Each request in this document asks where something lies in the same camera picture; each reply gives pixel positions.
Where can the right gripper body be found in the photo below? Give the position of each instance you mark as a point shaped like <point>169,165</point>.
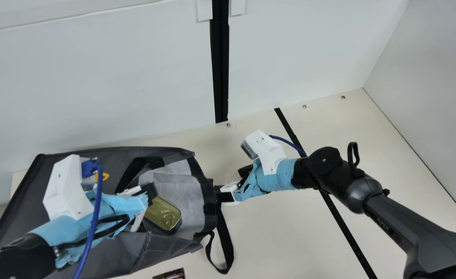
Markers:
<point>278,178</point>

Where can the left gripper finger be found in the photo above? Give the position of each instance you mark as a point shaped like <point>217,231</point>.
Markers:
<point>150,190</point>
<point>138,221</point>

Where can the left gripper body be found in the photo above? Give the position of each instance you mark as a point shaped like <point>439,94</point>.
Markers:
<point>115,205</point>

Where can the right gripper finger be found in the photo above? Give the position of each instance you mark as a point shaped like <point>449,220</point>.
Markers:
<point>226,193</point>
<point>246,171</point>

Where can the rectangular gold-lidded tin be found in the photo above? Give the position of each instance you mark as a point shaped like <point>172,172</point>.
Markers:
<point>164,215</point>

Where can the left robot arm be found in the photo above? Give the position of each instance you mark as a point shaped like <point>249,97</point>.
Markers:
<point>14,259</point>

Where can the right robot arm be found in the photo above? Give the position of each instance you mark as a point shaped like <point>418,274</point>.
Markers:
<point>406,232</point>

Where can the black strip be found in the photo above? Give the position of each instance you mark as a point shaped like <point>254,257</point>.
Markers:
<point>286,124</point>

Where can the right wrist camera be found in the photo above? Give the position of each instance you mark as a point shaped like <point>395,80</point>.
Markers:
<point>266,151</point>

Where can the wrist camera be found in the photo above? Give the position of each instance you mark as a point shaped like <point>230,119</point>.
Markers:
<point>67,186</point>
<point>266,151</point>

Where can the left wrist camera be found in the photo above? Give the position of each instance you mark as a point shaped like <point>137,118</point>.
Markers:
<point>67,186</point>

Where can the black post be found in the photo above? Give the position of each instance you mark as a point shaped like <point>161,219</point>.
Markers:
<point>219,58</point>

